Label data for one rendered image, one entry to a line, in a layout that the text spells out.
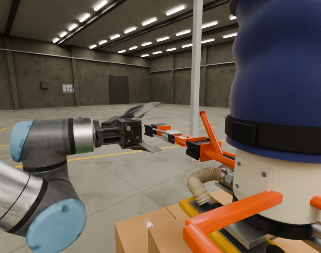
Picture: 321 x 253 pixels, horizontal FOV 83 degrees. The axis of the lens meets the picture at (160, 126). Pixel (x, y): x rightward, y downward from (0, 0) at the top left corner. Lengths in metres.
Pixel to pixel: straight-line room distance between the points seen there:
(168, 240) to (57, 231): 0.42
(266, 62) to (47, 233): 0.44
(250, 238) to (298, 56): 0.32
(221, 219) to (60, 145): 0.36
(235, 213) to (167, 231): 0.45
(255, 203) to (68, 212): 0.31
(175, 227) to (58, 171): 0.46
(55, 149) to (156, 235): 0.45
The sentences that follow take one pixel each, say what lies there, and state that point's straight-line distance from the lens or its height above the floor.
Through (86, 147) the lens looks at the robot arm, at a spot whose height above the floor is 1.30.
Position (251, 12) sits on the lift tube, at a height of 1.56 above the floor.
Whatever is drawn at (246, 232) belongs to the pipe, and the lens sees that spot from 0.44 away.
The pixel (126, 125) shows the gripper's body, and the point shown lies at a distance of 0.46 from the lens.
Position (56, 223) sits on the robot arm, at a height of 1.22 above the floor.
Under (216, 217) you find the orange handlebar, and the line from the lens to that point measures 0.30.
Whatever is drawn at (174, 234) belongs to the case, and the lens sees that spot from 0.73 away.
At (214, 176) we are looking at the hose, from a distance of 0.58.
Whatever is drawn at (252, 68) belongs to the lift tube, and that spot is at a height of 1.47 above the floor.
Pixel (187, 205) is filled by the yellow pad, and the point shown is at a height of 1.13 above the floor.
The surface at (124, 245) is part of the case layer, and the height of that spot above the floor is 0.54.
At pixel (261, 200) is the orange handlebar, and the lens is 0.37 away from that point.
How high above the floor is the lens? 1.43
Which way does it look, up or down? 11 degrees down
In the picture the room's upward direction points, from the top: straight up
